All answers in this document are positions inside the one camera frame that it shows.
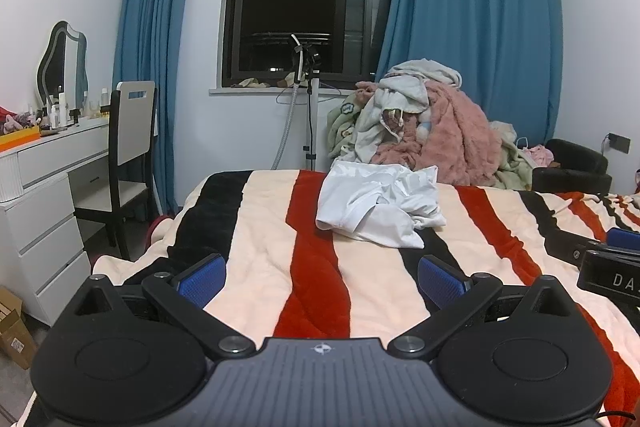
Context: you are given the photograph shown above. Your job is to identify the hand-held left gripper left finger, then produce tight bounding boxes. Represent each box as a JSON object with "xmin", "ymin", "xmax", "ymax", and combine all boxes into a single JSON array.
[{"xmin": 65, "ymin": 253, "xmax": 257, "ymax": 358}]

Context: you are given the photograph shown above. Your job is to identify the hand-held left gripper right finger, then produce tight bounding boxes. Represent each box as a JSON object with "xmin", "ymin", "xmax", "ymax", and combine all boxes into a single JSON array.
[{"xmin": 387, "ymin": 255, "xmax": 581, "ymax": 358}]

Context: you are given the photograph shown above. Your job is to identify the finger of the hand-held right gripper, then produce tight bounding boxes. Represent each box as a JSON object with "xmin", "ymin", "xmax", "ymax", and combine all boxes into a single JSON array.
[{"xmin": 545, "ymin": 227, "xmax": 640, "ymax": 265}]

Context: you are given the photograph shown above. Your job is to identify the white T-shirt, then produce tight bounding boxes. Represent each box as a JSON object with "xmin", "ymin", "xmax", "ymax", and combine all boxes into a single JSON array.
[{"xmin": 315, "ymin": 159, "xmax": 447, "ymax": 249}]

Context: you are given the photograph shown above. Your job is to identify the black armchair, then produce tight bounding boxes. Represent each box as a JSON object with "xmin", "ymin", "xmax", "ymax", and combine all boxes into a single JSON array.
[{"xmin": 531, "ymin": 138, "xmax": 613, "ymax": 195}]

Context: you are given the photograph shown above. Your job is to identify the red black cream striped blanket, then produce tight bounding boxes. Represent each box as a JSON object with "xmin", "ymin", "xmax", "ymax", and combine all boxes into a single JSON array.
[{"xmin": 92, "ymin": 169, "xmax": 640, "ymax": 427}]

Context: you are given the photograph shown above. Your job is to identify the small pink garment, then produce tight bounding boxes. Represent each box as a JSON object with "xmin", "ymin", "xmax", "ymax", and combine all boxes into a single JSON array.
[{"xmin": 522, "ymin": 144, "xmax": 555, "ymax": 168}]

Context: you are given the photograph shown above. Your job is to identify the pale green cloth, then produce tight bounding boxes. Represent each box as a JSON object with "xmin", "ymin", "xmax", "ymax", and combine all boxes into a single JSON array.
[{"xmin": 490, "ymin": 121, "xmax": 535, "ymax": 190}]

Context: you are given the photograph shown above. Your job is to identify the pink fluffy blanket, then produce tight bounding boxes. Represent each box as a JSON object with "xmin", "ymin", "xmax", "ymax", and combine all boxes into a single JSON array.
[{"xmin": 372, "ymin": 79, "xmax": 503, "ymax": 185}]

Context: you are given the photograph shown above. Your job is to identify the white and black chair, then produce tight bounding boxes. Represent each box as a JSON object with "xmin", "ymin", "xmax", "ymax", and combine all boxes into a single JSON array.
[{"xmin": 74, "ymin": 80, "xmax": 160, "ymax": 260}]

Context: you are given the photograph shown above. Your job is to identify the white dresser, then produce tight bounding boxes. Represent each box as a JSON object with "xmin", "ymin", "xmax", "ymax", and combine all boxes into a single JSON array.
[{"xmin": 0, "ymin": 117, "xmax": 118, "ymax": 328}]

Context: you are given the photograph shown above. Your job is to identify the green patterned blanket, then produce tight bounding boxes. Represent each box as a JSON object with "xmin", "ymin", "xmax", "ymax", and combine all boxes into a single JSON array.
[{"xmin": 327, "ymin": 94, "xmax": 371, "ymax": 160}]

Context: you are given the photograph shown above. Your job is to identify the beige hoodie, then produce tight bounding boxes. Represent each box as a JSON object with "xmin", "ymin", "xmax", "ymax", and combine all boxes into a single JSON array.
[{"xmin": 352, "ymin": 59, "xmax": 463, "ymax": 165}]

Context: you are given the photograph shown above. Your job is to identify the cardboard box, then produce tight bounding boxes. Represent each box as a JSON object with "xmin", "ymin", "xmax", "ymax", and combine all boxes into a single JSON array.
[{"xmin": 0, "ymin": 285, "xmax": 38, "ymax": 370}]

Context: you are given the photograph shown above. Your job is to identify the garment steamer on stand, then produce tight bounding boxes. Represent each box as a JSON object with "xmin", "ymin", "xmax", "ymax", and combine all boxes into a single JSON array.
[{"xmin": 272, "ymin": 33, "xmax": 346, "ymax": 172}]

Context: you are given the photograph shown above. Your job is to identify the group of cosmetic bottles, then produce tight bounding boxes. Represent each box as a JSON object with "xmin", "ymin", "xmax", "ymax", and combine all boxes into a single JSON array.
[{"xmin": 0, "ymin": 87, "xmax": 113, "ymax": 138}]

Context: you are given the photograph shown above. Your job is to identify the orange tray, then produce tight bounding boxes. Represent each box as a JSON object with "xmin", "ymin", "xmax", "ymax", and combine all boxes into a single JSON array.
[{"xmin": 0, "ymin": 127, "xmax": 41, "ymax": 152}]

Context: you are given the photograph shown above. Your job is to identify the blue curtain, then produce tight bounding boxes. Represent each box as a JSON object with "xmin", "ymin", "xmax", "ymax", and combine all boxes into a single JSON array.
[
  {"xmin": 111, "ymin": 0, "xmax": 203, "ymax": 215},
  {"xmin": 375, "ymin": 0, "xmax": 558, "ymax": 188}
]

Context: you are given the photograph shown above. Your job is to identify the wavy vanity mirror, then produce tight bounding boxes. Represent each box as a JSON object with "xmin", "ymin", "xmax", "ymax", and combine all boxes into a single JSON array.
[{"xmin": 36, "ymin": 21, "xmax": 89, "ymax": 108}]

